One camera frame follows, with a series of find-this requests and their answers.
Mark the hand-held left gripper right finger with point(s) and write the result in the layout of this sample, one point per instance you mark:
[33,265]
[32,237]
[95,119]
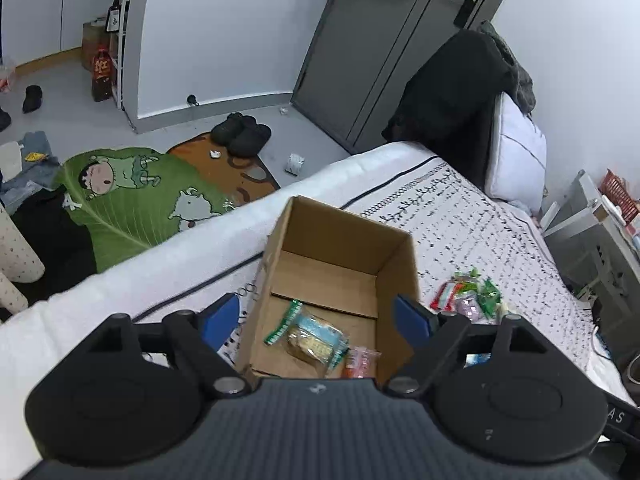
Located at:
[410,317]

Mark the orange snack packet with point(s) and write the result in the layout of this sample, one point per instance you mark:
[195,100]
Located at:
[357,362]

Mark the black spray bottle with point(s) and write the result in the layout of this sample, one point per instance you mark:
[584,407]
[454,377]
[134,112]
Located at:
[115,15]

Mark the dark grey door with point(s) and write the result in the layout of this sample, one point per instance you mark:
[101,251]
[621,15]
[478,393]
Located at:
[370,60]

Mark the brown soda bottle red label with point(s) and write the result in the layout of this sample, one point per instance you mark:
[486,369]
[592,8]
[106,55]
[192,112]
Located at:
[101,77]

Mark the blue jeans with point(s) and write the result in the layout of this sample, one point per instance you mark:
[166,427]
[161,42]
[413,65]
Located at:
[35,175]

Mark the grey blanket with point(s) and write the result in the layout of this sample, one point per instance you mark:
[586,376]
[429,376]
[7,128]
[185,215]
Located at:
[520,75]

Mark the purple snack packet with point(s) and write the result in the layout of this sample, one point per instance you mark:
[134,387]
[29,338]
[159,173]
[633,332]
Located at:
[467,306]

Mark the crumpled white paper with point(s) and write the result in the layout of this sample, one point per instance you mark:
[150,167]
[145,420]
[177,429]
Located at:
[295,164]

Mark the red basket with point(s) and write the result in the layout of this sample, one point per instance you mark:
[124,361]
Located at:
[620,190]

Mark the white dotted fabric roll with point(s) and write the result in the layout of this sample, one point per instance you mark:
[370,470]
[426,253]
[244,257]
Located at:
[10,294]
[15,245]

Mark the black cloth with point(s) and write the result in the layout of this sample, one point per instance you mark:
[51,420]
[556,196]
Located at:
[55,245]

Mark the bed with patterned white sheet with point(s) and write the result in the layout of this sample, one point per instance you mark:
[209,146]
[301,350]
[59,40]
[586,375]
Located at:
[475,220]

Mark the brown carton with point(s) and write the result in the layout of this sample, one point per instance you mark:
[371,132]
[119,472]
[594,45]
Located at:
[90,42]

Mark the red striped snack packet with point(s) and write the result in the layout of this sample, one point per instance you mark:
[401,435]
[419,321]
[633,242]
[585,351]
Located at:
[445,295]

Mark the white pillow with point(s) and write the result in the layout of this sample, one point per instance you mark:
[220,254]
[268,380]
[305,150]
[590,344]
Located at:
[520,160]

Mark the white cloth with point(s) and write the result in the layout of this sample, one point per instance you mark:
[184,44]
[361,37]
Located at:
[11,159]

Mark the light blue cloth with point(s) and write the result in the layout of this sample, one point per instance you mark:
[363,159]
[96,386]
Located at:
[521,207]

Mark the black shoe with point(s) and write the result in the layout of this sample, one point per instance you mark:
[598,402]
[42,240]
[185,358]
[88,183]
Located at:
[3,120]
[32,99]

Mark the white bedside table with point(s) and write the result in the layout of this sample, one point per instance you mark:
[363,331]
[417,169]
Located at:
[585,240]

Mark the small green snack packet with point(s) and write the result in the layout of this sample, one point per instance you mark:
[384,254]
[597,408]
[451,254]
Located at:
[465,276]

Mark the clear biscuit packet green trim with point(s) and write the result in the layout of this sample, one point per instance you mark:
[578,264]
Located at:
[310,335]

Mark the green leaf cartoon rug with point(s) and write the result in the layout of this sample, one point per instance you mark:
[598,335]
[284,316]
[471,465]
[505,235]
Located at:
[130,210]

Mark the orange cartoon rug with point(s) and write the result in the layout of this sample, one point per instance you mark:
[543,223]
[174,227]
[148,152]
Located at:
[195,150]

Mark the black clothing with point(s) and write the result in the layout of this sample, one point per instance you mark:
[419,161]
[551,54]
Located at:
[450,90]

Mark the white metal rack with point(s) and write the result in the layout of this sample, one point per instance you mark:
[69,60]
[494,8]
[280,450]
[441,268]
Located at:
[120,85]

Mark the white cabinets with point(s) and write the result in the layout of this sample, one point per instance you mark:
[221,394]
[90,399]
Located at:
[35,15]

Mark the brown cardboard box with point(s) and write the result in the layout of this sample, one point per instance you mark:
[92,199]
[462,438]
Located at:
[325,230]

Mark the black door stopper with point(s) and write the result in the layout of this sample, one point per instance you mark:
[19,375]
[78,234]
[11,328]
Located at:
[191,100]

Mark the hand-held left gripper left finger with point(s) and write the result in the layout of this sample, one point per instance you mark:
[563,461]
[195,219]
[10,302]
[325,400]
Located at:
[220,319]

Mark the clear plastic bag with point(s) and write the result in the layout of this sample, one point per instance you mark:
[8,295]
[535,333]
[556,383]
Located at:
[5,77]

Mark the blue snack packet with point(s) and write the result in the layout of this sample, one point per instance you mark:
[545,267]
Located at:
[477,359]

